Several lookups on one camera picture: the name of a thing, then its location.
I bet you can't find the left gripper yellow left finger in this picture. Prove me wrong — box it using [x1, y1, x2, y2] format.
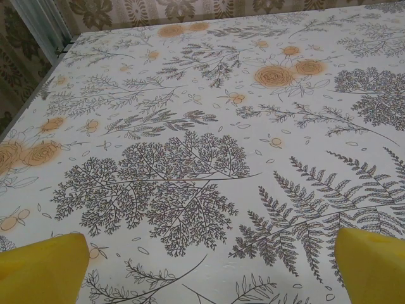
[0, 232, 90, 304]

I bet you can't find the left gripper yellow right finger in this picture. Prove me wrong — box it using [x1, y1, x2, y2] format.
[334, 227, 405, 304]

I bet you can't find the floral patterned tablecloth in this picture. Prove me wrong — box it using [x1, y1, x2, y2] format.
[0, 3, 405, 304]

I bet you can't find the aluminium frame corner post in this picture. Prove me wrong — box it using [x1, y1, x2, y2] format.
[17, 0, 77, 56]

